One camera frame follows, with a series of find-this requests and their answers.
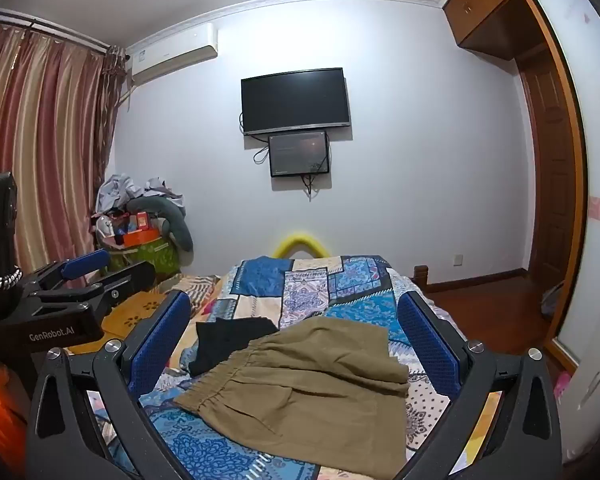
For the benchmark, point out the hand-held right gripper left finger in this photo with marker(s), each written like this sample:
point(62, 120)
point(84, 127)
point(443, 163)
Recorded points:
point(162, 342)

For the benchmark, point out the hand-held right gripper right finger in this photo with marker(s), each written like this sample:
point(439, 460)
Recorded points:
point(430, 347)

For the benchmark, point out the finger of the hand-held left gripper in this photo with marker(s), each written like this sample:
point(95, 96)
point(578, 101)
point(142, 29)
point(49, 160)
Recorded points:
point(85, 263)
point(125, 282)

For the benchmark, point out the khaki pants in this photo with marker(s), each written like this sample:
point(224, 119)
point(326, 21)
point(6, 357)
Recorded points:
point(310, 390)

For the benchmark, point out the black pants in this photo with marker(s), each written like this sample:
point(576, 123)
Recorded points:
point(230, 342)

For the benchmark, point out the tan paw print cushion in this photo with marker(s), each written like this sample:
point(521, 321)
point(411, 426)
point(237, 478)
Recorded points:
point(130, 317)

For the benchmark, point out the orange box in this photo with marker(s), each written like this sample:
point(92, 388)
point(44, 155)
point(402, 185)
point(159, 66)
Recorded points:
point(140, 230)

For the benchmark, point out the striped bed sheet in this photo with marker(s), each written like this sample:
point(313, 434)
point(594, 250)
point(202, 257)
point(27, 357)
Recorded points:
point(200, 290)

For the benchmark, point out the wooden bedpost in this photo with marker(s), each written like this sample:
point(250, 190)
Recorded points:
point(421, 275)

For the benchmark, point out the pile of clothes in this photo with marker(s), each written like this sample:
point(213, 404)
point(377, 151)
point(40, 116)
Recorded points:
point(122, 190)

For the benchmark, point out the striped red curtain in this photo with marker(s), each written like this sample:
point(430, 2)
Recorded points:
point(45, 135)

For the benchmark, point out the pink toy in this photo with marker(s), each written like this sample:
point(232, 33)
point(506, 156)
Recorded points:
point(562, 385)

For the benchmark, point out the blue patchwork blanket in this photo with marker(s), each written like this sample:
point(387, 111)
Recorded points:
point(305, 285)

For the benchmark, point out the yellow foam cushion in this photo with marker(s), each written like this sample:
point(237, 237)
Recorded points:
point(292, 242)

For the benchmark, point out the white plastic appliance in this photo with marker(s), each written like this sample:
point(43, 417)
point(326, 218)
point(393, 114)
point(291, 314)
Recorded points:
point(592, 375)

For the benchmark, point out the wooden door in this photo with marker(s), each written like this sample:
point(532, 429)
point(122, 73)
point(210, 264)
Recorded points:
point(550, 170)

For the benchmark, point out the small black monitor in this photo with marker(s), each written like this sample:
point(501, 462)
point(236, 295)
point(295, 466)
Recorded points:
point(298, 154)

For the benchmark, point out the white air conditioner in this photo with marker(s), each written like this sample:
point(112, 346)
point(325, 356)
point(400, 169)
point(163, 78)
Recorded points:
point(172, 55)

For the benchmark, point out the curtain rod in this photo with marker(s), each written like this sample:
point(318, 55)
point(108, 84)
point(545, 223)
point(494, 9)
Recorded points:
point(55, 27)

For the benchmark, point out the wooden overhead cabinet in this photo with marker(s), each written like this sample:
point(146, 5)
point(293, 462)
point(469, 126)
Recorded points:
point(485, 5)

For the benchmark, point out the white wall socket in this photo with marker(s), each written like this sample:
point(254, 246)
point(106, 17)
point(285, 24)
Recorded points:
point(458, 260)

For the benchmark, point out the black wall television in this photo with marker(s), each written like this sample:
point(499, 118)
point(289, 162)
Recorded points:
point(295, 100)

